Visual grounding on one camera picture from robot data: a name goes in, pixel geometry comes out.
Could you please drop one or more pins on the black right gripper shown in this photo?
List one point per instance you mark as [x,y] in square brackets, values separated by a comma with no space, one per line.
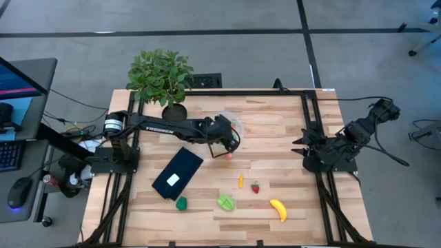
[314,146]

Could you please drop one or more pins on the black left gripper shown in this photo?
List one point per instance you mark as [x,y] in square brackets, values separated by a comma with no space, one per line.
[220,129]

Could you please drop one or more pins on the small pink toy fruit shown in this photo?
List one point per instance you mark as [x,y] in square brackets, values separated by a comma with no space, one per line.
[228,156]

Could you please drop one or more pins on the green toy pea pod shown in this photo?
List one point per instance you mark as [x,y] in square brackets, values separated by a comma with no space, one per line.
[234,122]

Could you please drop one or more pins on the small yellow toy chili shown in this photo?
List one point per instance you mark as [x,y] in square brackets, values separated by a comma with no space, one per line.
[241,181]

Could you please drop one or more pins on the red toy strawberry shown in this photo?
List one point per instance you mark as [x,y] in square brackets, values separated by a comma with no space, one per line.
[255,188]

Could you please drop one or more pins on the light green leafy toy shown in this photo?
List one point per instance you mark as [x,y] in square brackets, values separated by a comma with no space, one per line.
[226,202]

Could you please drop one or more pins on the yellow toy banana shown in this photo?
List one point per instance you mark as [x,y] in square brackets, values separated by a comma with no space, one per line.
[279,208]

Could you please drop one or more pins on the dark green toy bell pepper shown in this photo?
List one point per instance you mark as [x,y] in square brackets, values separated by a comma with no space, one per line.
[181,204]

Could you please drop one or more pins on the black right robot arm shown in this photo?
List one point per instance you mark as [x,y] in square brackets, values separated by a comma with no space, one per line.
[358,131]

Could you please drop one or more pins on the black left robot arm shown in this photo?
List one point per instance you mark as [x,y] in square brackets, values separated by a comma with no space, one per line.
[165,128]

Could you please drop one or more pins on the clear plastic tupperware container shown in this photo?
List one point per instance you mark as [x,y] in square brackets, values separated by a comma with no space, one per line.
[240,130]

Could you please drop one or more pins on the folded navy cloth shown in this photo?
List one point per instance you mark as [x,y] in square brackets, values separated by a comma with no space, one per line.
[182,165]

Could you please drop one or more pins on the black floor vent grille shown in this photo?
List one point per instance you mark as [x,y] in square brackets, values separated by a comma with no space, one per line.
[205,81]

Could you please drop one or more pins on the green plant in black pot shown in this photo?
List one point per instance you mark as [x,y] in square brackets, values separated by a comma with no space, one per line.
[160,77]

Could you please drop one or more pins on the grey floor stand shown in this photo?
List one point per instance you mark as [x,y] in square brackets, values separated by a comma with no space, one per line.
[427,132]

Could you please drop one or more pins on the grey office chair base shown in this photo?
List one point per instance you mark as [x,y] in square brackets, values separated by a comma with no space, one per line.
[412,53]

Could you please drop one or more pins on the black device beside table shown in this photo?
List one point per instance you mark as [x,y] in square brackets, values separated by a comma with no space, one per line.
[69,165]

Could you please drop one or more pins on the red soda can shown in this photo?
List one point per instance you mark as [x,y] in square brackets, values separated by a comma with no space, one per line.
[51,180]

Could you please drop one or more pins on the black caster wheel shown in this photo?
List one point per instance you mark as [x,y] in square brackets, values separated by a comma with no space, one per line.
[47,221]

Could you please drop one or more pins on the grey office desk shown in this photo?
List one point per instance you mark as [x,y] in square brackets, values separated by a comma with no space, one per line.
[41,72]

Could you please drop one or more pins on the black computer mouse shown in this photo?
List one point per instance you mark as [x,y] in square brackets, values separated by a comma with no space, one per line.
[19,191]

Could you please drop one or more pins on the black keyboard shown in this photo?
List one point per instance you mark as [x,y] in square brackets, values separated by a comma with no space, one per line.
[9,156]

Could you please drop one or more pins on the black computer monitor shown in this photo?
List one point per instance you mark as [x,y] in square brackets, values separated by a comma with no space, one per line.
[13,82]

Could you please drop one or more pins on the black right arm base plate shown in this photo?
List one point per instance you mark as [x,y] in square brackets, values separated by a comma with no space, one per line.
[348,167]

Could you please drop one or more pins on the black aluminium table frame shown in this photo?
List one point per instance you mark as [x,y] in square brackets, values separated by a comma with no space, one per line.
[241,92]

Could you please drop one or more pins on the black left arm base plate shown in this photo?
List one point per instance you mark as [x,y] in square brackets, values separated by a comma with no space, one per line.
[103,165]

